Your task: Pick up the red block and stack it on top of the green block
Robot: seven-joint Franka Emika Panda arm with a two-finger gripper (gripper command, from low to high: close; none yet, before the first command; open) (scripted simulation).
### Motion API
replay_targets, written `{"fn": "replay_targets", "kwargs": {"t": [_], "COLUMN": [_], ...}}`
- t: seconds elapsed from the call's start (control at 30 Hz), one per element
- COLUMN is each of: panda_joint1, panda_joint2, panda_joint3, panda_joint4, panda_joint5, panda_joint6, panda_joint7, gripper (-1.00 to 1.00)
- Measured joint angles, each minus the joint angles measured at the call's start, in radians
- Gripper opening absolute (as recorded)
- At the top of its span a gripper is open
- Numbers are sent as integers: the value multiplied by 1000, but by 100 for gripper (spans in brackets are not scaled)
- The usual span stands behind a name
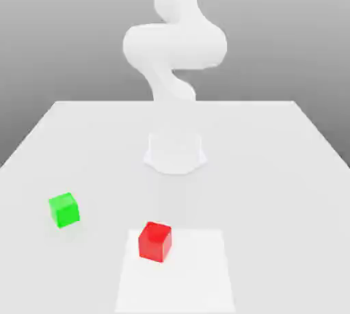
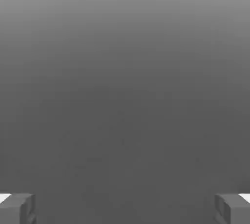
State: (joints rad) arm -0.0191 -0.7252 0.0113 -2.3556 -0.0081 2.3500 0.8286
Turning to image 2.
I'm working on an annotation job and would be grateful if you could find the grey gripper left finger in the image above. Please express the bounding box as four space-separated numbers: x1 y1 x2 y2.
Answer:
0 193 37 224

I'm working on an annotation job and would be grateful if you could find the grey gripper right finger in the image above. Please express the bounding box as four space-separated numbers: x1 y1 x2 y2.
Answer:
214 193 250 224

